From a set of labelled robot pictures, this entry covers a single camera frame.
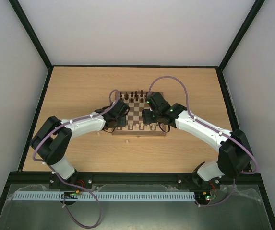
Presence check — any black enclosure frame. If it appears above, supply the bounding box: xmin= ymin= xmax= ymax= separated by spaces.
xmin=0 ymin=0 xmax=275 ymax=230

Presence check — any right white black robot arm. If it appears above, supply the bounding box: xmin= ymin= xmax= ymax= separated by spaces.
xmin=142 ymin=92 xmax=252 ymax=188

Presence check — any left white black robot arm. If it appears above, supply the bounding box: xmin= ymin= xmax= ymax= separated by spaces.
xmin=30 ymin=101 xmax=130 ymax=180

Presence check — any wooden chess board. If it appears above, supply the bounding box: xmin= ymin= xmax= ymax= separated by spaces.
xmin=112 ymin=90 xmax=167 ymax=137

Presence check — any light blue slotted cable duct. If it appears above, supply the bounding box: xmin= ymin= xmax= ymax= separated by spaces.
xmin=12 ymin=191 xmax=195 ymax=202

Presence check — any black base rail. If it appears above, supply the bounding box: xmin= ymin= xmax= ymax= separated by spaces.
xmin=77 ymin=172 xmax=196 ymax=185

